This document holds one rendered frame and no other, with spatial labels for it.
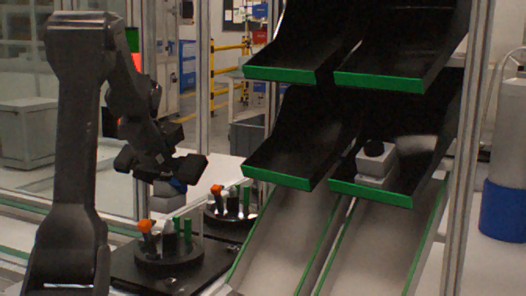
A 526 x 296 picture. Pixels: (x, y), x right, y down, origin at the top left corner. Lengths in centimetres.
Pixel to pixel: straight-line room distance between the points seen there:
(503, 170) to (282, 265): 85
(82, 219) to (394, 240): 49
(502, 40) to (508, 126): 987
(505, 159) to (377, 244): 75
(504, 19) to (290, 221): 1059
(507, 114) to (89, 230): 120
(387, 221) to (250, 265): 24
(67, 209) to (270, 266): 40
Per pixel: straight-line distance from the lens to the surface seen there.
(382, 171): 77
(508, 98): 157
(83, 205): 64
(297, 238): 93
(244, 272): 94
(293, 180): 81
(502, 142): 159
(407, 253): 89
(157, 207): 105
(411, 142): 90
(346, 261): 91
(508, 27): 1142
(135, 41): 120
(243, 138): 309
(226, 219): 124
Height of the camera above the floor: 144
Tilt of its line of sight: 14 degrees down
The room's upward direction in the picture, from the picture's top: 2 degrees clockwise
